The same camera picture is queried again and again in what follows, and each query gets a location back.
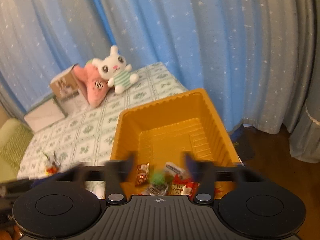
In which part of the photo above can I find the white bunny plush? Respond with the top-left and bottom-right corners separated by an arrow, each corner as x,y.
92,45 -> 139,95

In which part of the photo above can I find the red orange candy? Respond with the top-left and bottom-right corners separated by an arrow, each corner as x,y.
46,166 -> 60,176

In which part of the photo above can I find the cream sofa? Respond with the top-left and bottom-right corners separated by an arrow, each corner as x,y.
1,106 -> 34,182

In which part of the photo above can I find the white green cardboard box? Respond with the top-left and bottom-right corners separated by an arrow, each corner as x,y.
23,94 -> 67,133

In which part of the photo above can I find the green floral tablecloth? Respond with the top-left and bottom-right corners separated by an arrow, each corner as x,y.
17,61 -> 189,198

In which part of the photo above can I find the orange plastic tray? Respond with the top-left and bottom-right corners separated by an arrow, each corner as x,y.
111,88 -> 240,197

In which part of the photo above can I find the clear silver snack packet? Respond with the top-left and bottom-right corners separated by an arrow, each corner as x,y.
141,161 -> 190,196

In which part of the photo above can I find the red patterned candy packet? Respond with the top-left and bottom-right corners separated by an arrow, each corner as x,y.
135,163 -> 150,186

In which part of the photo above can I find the red snack packet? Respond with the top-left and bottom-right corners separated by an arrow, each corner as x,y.
168,175 -> 200,199

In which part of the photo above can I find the green candy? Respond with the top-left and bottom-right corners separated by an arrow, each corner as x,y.
150,171 -> 173,186

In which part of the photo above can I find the tan product box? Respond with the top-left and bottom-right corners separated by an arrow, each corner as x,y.
50,65 -> 88,115

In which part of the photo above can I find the blue star curtain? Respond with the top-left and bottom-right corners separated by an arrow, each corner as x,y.
1,0 -> 316,134

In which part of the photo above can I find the grey lace curtain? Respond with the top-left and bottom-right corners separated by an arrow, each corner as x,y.
284,0 -> 319,164

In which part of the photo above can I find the dark green snack stick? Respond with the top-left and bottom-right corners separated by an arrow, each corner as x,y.
42,152 -> 61,168

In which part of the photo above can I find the pink star plush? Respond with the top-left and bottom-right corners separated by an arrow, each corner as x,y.
72,62 -> 109,108

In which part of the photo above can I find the left hand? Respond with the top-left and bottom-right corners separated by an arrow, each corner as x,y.
0,225 -> 23,240

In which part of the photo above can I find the green chevron cushion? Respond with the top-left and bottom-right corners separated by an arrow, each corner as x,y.
1,125 -> 34,172

